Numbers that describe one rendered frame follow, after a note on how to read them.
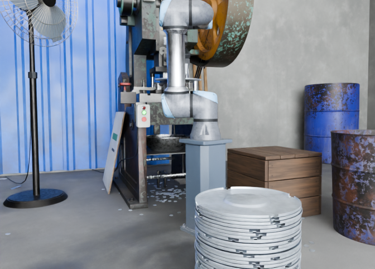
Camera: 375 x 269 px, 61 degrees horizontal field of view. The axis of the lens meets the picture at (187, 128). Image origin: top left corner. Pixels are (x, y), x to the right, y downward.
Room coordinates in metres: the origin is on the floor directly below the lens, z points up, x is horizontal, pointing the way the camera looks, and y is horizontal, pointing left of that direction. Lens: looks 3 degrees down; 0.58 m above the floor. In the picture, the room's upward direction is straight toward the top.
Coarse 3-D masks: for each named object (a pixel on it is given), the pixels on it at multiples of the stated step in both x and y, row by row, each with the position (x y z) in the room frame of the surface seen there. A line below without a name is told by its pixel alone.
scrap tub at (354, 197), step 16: (336, 144) 1.48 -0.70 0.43; (352, 144) 1.39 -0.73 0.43; (368, 144) 1.34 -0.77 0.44; (336, 160) 1.49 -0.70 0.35; (352, 160) 1.40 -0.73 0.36; (368, 160) 1.34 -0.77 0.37; (336, 176) 1.49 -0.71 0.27; (352, 176) 1.40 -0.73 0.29; (368, 176) 1.35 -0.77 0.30; (336, 192) 1.49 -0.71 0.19; (352, 192) 1.40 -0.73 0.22; (368, 192) 1.35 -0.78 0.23; (336, 208) 1.50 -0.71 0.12; (352, 208) 1.40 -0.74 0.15; (368, 208) 1.34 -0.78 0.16; (336, 224) 1.50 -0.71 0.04; (352, 224) 1.40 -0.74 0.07; (368, 224) 1.35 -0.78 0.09; (368, 240) 1.35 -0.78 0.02
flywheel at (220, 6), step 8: (208, 0) 2.38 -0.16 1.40; (216, 0) 2.34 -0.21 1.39; (224, 0) 2.22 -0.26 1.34; (216, 8) 2.33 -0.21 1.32; (224, 8) 2.22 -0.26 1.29; (216, 16) 2.34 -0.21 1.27; (224, 16) 2.22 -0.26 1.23; (216, 24) 2.34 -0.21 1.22; (224, 24) 2.14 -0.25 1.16; (200, 32) 2.62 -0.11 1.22; (216, 32) 2.40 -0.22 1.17; (200, 40) 2.62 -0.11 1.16; (208, 40) 2.47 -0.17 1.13; (216, 40) 2.34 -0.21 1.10; (200, 48) 2.55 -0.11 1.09; (208, 48) 2.47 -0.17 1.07; (216, 48) 2.26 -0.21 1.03; (200, 56) 2.53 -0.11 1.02; (208, 56) 2.39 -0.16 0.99
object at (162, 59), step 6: (162, 30) 2.18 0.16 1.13; (162, 36) 2.18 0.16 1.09; (162, 42) 2.18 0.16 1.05; (162, 48) 2.17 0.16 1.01; (156, 54) 2.22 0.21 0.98; (162, 54) 2.17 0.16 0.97; (156, 60) 2.22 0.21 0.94; (162, 60) 2.17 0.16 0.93; (156, 66) 2.22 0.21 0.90; (162, 66) 2.18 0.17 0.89
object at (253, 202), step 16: (208, 192) 0.98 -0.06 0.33; (224, 192) 0.98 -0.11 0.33; (240, 192) 0.97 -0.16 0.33; (256, 192) 0.97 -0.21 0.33; (272, 192) 0.97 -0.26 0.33; (208, 208) 0.81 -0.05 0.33; (224, 208) 0.81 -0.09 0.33; (240, 208) 0.81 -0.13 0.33; (256, 208) 0.81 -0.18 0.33; (272, 208) 0.81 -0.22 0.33; (288, 208) 0.81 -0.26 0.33
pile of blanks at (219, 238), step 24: (216, 216) 0.77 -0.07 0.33; (288, 216) 0.76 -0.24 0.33; (216, 240) 0.77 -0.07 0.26; (240, 240) 0.74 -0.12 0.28; (264, 240) 0.74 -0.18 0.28; (288, 240) 0.77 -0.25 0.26; (216, 264) 0.77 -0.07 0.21; (240, 264) 0.76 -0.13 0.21; (264, 264) 0.74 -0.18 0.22; (288, 264) 0.77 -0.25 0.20
